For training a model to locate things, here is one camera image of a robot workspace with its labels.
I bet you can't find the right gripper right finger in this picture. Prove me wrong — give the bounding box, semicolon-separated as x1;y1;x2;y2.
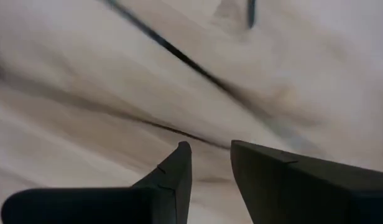
231;139;383;224

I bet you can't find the black zip tie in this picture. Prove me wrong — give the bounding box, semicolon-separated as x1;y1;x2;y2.
246;0;257;29
99;0;273;122

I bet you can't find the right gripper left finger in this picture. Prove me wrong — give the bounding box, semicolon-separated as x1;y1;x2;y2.
1;141;192;224

